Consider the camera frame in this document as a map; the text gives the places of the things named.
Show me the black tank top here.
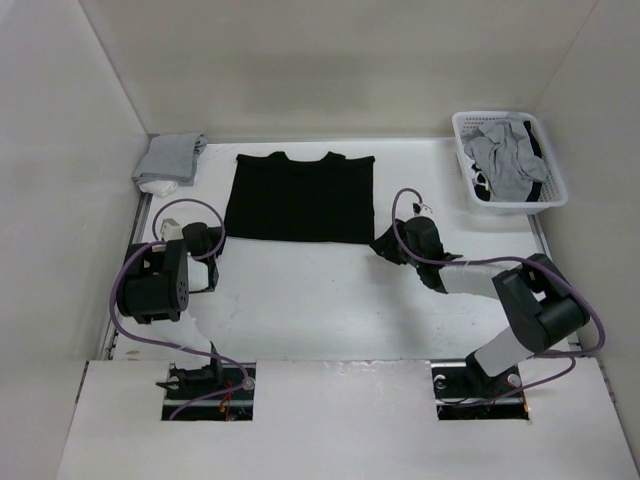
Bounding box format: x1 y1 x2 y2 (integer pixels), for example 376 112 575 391
224 151 375 245

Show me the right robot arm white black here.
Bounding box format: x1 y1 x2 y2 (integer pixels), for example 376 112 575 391
370 216 590 396

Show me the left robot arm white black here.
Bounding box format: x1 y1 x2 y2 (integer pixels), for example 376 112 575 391
116 219 224 353

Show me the folded grey tank top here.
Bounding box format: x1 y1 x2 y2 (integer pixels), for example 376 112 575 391
132 132 208 186

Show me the crumpled grey tank top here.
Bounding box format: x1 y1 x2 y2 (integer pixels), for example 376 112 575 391
462 112 549 199

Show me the black white garment in basket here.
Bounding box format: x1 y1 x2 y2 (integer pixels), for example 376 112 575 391
467 119 545 204

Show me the white plastic laundry basket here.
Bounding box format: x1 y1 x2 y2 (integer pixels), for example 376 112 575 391
452 111 568 215

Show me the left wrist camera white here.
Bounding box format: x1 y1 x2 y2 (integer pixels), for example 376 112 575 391
160 218 183 241

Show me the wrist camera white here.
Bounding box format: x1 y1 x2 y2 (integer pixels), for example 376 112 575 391
160 218 183 241
412 202 433 216

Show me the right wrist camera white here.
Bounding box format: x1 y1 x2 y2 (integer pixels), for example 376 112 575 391
412 202 433 216

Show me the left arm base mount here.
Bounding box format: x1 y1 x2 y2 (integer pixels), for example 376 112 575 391
156 361 255 422

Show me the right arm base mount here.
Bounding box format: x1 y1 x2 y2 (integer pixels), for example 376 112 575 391
431 362 529 421

